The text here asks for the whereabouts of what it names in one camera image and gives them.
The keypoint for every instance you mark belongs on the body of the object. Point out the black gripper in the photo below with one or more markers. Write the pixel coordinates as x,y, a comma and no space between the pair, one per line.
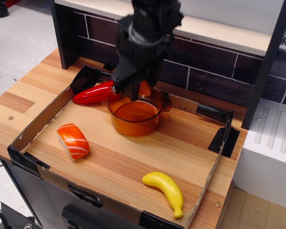
142,44

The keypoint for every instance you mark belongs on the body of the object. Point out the orange toy carrot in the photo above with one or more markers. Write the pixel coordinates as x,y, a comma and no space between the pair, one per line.
144,89

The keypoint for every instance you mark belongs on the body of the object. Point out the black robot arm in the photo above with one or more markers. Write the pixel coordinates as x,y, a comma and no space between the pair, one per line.
166,9

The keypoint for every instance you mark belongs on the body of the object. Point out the transparent orange plastic pot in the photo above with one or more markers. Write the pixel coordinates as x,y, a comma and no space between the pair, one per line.
140,117

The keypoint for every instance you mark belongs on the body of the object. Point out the cardboard fence with black tape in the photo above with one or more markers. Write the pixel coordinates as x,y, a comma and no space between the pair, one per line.
187,146

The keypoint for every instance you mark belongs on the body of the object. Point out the red toy chili pepper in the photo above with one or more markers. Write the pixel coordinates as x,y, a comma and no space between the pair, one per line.
100,93

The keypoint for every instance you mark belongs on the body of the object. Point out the dark tile backsplash shelf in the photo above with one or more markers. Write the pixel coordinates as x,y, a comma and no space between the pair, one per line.
197,65

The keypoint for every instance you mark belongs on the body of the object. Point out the salmon sushi toy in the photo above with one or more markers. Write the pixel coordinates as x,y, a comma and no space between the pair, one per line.
73,141

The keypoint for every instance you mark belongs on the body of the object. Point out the yellow toy banana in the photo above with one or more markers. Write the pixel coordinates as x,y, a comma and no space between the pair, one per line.
169,187

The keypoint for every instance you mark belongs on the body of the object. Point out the white grooved block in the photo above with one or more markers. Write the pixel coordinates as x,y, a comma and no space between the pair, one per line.
261,169

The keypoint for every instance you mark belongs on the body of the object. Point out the black equipment bottom left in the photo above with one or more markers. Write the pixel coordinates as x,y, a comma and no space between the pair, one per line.
11,219

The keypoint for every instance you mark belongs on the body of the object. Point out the black post right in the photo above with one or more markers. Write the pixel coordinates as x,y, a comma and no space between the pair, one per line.
269,58

